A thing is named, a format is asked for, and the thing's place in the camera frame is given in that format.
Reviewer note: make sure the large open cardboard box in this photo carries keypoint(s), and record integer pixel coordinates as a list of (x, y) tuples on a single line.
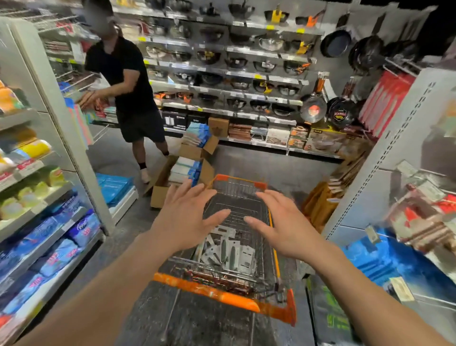
[(160, 194)]

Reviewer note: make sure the white display platform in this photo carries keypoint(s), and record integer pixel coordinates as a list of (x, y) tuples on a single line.
[(127, 207)]

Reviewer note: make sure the red hanging packets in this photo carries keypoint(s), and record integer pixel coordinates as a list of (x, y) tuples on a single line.
[(385, 100)]

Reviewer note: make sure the blue boxes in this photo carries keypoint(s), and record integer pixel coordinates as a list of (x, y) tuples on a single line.
[(114, 187)]

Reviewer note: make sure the green black packets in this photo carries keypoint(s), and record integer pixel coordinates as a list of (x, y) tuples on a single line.
[(331, 314)]

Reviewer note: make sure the person's left forearm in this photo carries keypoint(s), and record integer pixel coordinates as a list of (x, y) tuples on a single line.
[(92, 299)]

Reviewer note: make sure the black frying pan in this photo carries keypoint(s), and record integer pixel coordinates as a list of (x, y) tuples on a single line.
[(342, 112), (313, 108)]

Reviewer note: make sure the plain black hanging pan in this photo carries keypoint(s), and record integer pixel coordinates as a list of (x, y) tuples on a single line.
[(367, 53), (335, 44)]

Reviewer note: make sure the group of colourful packets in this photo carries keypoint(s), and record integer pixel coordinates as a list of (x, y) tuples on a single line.
[(43, 249)]

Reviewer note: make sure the pile of packaged kitchen tools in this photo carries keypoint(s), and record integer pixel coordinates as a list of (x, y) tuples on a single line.
[(231, 256)]

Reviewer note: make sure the person's right hand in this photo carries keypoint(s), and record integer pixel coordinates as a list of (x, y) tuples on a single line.
[(292, 232)]

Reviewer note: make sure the kitchen tools display rack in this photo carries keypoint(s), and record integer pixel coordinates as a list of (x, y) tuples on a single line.
[(406, 128)]

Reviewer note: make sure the person's left hand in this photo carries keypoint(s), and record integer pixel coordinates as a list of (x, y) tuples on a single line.
[(185, 224)]

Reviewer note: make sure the background cookware shelf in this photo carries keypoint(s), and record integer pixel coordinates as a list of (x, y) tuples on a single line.
[(235, 71)]

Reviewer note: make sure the white side shelf unit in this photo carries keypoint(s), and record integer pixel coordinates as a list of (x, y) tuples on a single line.
[(64, 128)]

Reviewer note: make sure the small open cardboard box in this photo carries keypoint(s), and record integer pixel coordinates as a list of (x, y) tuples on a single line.
[(192, 151)]

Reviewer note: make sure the brown carton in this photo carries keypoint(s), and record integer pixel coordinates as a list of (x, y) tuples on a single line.
[(219, 127)]

